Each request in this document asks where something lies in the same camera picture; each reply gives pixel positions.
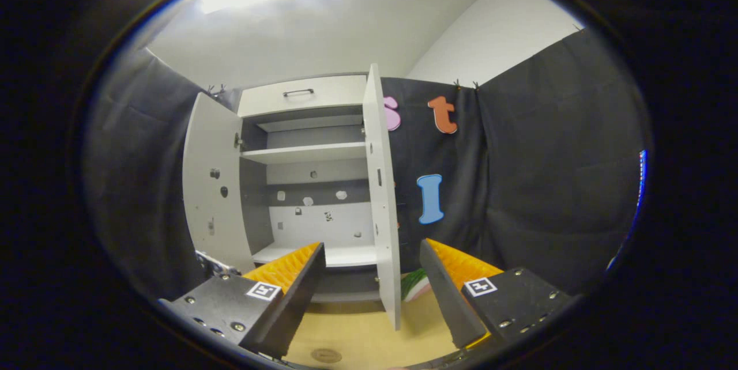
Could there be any white cabinet shelf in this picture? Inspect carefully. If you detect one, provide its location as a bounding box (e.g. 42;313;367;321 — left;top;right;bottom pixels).
240;142;368;165
251;242;378;268

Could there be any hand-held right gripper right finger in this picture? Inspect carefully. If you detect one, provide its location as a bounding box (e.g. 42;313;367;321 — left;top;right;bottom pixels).
419;237;573;352

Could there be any black backdrop cloth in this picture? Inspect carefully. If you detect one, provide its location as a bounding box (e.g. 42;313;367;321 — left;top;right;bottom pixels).
86;27;646;301

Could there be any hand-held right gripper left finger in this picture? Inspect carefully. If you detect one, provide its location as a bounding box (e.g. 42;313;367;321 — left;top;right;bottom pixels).
157;241;327;360

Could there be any white cabinet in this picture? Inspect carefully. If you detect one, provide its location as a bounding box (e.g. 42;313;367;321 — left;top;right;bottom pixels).
236;73;384;304

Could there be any white cabinet door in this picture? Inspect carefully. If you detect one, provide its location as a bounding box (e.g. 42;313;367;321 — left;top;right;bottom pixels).
362;63;402;331
182;92;257;274

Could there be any green striped pink toy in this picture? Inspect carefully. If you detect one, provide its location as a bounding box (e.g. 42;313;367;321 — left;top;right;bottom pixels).
401;268;430;303

